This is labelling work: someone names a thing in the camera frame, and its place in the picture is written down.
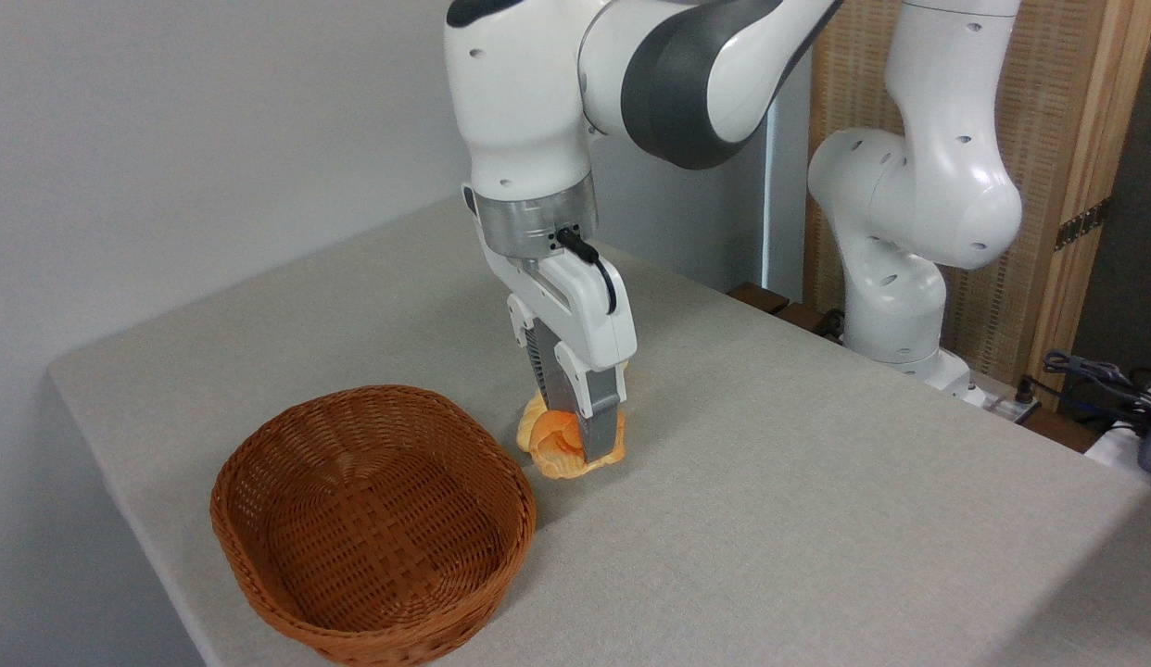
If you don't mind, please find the round orange bread bun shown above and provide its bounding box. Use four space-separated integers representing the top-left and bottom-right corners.
528 406 627 481

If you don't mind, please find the black cable bundle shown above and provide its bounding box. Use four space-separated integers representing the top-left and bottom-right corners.
1018 348 1151 436

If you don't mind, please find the wooden woven screen panel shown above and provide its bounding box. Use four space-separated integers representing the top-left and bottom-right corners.
803 0 1151 410

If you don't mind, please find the brown wicker basket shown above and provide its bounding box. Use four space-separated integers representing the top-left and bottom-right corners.
209 384 538 667

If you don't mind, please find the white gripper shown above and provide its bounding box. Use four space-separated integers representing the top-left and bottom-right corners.
481 243 639 465

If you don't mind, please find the metal screen hinge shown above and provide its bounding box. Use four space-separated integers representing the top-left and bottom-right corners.
1054 196 1112 252

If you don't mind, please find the long pale bread roll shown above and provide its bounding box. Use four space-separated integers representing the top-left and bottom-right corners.
515 359 630 456

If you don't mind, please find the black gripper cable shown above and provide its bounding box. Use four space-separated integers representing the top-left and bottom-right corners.
555 226 619 317

